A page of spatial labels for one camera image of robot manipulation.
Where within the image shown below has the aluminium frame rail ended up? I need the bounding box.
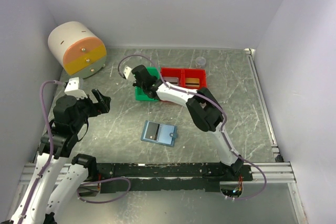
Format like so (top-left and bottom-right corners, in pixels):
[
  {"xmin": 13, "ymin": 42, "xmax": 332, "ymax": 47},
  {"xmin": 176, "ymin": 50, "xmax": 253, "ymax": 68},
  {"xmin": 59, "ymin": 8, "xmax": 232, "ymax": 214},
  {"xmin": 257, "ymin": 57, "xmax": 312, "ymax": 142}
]
[{"xmin": 244, "ymin": 48, "xmax": 296, "ymax": 184}]

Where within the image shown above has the green plastic bin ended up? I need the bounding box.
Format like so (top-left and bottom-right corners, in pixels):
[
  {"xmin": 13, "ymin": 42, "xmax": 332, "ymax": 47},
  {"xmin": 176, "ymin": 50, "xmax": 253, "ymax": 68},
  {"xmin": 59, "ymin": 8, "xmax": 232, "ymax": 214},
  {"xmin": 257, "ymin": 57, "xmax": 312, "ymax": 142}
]
[{"xmin": 135, "ymin": 67, "xmax": 160, "ymax": 102}]

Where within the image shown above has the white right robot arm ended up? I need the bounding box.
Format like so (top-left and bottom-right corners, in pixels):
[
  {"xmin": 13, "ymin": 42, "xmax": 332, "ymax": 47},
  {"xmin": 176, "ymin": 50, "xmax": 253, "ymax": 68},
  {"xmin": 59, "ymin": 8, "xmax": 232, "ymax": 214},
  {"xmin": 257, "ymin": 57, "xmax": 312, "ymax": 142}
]
[{"xmin": 123, "ymin": 65, "xmax": 244, "ymax": 181}]

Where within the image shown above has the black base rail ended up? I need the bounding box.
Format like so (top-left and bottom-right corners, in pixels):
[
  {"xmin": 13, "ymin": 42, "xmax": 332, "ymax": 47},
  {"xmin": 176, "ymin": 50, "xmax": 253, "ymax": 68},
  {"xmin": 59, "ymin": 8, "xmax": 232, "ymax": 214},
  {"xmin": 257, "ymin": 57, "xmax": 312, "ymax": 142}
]
[{"xmin": 97, "ymin": 162, "xmax": 253, "ymax": 194}]

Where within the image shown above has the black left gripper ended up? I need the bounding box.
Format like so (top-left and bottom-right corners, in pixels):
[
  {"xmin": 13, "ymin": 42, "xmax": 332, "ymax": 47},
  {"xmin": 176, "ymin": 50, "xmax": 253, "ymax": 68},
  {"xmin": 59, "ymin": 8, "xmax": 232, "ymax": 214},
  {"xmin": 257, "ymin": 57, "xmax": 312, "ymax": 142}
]
[{"xmin": 72, "ymin": 88, "xmax": 110, "ymax": 131}]

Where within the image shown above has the black card stripe side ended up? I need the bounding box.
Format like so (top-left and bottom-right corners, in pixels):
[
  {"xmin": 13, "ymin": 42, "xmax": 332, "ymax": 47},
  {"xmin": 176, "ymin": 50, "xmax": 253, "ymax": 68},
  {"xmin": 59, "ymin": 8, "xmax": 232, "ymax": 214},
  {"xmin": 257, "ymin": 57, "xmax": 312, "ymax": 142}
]
[{"xmin": 144, "ymin": 121, "xmax": 160, "ymax": 141}]

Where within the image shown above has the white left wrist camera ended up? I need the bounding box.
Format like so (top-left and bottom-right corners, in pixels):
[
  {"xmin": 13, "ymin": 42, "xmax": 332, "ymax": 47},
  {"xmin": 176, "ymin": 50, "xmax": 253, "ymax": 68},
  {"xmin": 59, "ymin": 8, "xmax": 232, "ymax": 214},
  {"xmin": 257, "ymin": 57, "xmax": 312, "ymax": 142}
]
[{"xmin": 64, "ymin": 77, "xmax": 88, "ymax": 100}]

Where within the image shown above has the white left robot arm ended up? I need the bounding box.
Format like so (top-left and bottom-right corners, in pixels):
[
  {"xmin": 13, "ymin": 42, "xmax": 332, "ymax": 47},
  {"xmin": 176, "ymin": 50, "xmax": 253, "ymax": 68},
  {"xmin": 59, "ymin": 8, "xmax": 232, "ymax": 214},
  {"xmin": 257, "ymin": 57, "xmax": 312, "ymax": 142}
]
[{"xmin": 7, "ymin": 89, "xmax": 111, "ymax": 223}]

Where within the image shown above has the gold credit card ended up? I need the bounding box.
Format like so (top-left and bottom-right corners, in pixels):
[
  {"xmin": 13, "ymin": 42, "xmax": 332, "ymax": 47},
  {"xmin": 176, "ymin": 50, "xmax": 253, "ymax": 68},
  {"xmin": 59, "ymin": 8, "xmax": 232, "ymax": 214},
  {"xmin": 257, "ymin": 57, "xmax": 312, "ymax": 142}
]
[{"xmin": 185, "ymin": 78, "xmax": 200, "ymax": 89}]

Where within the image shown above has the red plastic bin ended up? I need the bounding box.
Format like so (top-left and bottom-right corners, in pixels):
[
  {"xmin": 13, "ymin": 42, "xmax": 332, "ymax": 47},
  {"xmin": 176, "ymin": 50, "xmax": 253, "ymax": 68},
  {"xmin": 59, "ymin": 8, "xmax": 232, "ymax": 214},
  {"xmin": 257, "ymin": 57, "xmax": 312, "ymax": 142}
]
[
  {"xmin": 160, "ymin": 67, "xmax": 185, "ymax": 88},
  {"xmin": 182, "ymin": 68, "xmax": 207, "ymax": 90}
]

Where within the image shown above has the silver credit card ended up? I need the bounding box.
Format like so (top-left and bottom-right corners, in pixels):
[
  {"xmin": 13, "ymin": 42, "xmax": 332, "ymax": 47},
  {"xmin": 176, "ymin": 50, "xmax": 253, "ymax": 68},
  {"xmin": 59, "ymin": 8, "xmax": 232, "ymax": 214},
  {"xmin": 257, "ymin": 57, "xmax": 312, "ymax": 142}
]
[{"xmin": 164, "ymin": 77, "xmax": 179, "ymax": 86}]

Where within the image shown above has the blue card holder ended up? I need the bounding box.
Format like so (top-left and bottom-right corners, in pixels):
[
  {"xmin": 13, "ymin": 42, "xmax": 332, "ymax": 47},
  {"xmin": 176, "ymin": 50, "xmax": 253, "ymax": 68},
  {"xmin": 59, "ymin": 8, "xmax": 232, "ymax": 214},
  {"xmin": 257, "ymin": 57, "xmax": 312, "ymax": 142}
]
[{"xmin": 140, "ymin": 120, "xmax": 177, "ymax": 147}]

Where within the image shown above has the small clear plastic cup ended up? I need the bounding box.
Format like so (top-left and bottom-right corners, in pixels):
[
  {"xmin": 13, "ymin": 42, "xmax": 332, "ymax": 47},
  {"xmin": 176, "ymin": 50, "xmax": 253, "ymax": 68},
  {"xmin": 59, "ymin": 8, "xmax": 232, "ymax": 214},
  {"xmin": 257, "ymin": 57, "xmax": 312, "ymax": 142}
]
[{"xmin": 195, "ymin": 57, "xmax": 206, "ymax": 69}]

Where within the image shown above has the round pastel drawer cabinet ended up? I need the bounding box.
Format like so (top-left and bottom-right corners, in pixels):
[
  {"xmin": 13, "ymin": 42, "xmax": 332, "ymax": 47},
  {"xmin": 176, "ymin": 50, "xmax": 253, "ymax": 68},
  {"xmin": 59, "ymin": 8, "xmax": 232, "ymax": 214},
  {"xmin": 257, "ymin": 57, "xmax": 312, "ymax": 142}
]
[{"xmin": 48, "ymin": 21, "xmax": 107, "ymax": 79}]

